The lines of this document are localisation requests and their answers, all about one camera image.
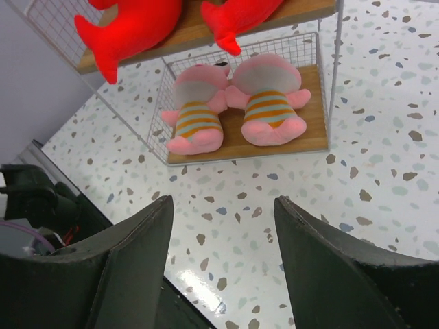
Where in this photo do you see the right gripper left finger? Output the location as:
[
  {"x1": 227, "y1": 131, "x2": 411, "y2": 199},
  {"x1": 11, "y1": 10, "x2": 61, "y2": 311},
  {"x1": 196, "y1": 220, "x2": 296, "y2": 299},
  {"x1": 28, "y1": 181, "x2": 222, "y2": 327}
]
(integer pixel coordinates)
[{"x1": 1, "y1": 196, "x2": 174, "y2": 328}]

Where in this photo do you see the red shark plush back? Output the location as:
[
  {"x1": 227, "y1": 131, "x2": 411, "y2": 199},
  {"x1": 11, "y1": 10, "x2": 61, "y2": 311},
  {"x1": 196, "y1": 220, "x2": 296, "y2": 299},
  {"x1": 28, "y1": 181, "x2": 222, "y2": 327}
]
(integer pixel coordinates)
[{"x1": 200, "y1": 0, "x2": 283, "y2": 56}]

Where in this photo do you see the white wire wooden shelf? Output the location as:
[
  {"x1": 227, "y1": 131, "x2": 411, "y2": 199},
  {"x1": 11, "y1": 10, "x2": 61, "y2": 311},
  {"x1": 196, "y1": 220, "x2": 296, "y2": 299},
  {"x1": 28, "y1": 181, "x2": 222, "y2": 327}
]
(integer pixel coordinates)
[{"x1": 6, "y1": 0, "x2": 346, "y2": 167}]

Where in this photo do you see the pink plush striped hat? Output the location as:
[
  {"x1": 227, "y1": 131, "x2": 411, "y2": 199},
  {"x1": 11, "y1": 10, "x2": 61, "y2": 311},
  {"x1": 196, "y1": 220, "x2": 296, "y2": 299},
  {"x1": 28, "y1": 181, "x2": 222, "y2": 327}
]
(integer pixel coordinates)
[
  {"x1": 161, "y1": 62, "x2": 230, "y2": 156},
  {"x1": 225, "y1": 53, "x2": 311, "y2": 147}
]

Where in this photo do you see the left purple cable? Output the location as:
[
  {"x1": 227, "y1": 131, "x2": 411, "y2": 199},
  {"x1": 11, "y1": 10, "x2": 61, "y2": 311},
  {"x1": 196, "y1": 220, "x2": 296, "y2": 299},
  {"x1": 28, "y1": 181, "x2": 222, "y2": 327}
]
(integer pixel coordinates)
[{"x1": 0, "y1": 221, "x2": 56, "y2": 256}]

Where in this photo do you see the red shark plush front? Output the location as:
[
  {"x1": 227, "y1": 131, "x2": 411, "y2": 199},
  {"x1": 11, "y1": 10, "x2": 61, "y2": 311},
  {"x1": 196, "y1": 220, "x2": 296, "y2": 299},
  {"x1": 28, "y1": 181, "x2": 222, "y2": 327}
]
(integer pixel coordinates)
[{"x1": 74, "y1": 0, "x2": 182, "y2": 84}]

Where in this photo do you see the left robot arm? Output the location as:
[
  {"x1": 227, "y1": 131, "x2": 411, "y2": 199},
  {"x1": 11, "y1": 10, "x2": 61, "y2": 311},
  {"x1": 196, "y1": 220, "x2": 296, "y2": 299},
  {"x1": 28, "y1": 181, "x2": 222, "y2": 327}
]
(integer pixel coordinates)
[{"x1": 1, "y1": 164, "x2": 111, "y2": 245}]

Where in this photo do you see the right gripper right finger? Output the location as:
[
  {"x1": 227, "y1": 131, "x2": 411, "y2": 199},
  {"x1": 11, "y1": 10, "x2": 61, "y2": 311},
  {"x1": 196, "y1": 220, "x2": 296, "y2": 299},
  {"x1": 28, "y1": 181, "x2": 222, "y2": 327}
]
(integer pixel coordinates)
[{"x1": 274, "y1": 196, "x2": 438, "y2": 328}]

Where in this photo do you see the red shark plush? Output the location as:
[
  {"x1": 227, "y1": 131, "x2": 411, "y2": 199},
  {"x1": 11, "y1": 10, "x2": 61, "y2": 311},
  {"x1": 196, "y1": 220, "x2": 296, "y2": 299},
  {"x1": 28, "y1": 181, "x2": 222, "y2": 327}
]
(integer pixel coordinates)
[
  {"x1": 74, "y1": 0, "x2": 182, "y2": 84},
  {"x1": 200, "y1": 0, "x2": 283, "y2": 56}
]

